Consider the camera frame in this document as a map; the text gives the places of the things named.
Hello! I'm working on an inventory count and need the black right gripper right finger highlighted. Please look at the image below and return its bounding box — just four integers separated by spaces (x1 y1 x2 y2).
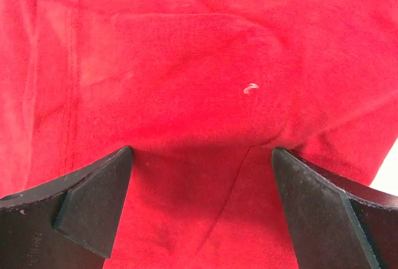
272 148 397 269

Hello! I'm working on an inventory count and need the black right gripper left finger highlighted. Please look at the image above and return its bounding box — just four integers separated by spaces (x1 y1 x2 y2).
1 146 133 269

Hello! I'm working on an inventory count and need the red t shirt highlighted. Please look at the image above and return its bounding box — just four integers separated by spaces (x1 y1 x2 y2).
1 0 397 268

